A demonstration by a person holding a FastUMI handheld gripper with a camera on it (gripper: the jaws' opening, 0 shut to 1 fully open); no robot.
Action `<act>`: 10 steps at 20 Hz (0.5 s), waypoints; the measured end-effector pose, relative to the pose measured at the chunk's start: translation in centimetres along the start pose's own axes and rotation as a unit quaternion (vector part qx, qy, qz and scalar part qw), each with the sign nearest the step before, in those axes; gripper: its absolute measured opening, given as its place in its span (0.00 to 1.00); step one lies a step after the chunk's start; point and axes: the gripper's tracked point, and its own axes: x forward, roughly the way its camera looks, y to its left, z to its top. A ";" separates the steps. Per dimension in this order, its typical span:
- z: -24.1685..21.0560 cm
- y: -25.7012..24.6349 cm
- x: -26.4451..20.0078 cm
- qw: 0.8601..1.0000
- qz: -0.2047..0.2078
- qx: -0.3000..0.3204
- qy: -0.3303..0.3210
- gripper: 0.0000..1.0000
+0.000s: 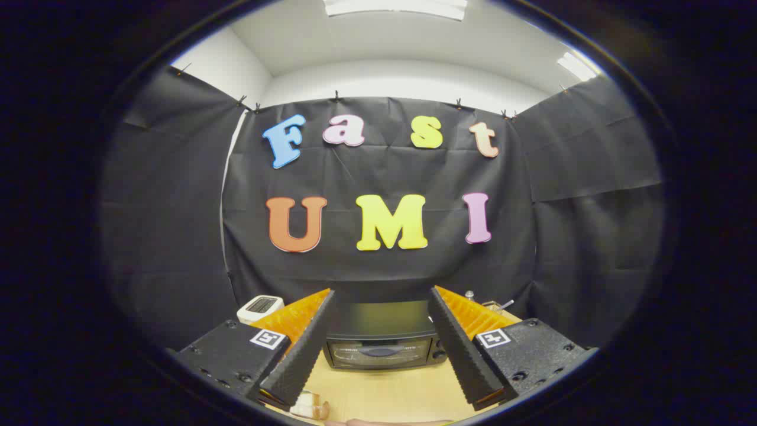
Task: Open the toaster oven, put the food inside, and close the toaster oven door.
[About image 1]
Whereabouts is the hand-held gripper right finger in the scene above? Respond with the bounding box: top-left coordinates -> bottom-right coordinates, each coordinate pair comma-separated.
428,285 -> 599,412

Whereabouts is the toasted bread sandwich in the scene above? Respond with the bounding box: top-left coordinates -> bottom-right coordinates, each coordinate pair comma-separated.
290,390 -> 331,419

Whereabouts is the white pop-up toaster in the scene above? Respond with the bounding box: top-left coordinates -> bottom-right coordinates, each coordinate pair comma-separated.
237,295 -> 285,325

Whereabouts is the small ceiling light panel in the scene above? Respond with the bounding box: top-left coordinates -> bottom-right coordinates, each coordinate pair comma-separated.
556,52 -> 599,82

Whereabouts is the black toaster oven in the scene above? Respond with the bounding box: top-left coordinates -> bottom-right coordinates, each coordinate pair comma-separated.
322,301 -> 448,370

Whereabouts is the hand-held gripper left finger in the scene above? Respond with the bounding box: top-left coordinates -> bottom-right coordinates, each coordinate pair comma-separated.
169,288 -> 339,412

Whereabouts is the wide ceiling light panel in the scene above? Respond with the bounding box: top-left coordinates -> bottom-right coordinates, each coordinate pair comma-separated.
323,0 -> 468,21

